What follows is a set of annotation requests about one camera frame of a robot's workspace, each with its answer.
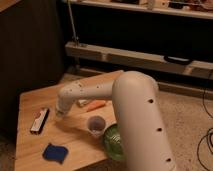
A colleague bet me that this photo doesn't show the clear plastic bag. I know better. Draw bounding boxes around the clear plastic bag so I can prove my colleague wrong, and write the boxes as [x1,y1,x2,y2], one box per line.
[77,99,93,107]

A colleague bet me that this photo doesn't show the wooden shelf beam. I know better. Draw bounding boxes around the wooden shelf beam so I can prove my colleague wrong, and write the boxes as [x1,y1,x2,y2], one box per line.
[65,42,213,78]

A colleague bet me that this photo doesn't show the orange carrot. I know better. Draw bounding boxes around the orange carrot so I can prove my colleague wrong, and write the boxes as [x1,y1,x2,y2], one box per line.
[86,100,106,112]

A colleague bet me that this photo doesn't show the metal pole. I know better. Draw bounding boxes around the metal pole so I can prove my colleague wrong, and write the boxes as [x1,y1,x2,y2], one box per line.
[67,0,79,46]

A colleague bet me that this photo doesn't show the green bowl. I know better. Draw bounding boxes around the green bowl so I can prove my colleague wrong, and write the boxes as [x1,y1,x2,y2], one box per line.
[102,124,125,162]

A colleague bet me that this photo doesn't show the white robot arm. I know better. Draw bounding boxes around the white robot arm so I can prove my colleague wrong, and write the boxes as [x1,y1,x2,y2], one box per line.
[56,71,177,171]

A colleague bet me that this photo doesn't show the upper shelf with clutter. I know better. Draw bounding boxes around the upper shelf with clutter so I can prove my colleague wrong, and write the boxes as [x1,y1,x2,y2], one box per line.
[62,0,213,20]

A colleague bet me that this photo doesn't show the black handle on beam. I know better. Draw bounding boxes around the black handle on beam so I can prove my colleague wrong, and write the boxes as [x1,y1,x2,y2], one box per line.
[164,56,193,65]

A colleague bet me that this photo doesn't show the blue sponge cloth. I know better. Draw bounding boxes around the blue sponge cloth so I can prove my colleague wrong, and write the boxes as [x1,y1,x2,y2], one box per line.
[42,143,68,164]

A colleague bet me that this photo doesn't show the black cables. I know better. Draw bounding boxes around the black cables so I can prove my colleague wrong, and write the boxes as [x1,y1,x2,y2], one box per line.
[196,69,213,171]

